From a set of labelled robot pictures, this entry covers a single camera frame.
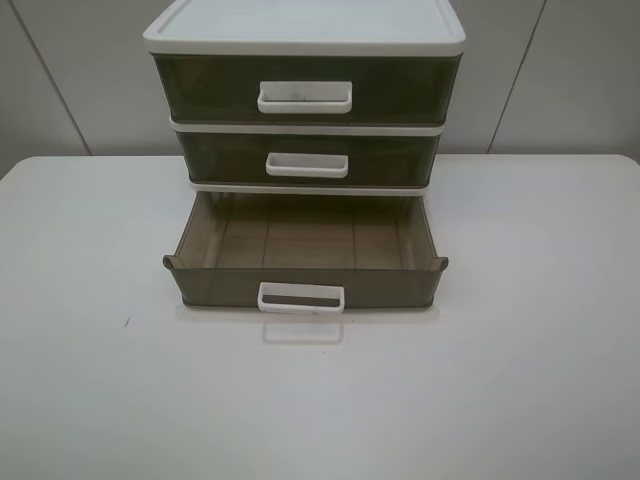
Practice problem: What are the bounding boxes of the smoky drawer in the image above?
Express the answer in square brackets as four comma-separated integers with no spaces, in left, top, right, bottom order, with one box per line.
[153,54,460,126]
[177,132,440,188]
[163,192,449,310]

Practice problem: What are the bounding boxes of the white plastic drawer cabinet frame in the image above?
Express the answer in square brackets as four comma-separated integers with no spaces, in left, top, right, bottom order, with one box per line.
[143,1,466,196]

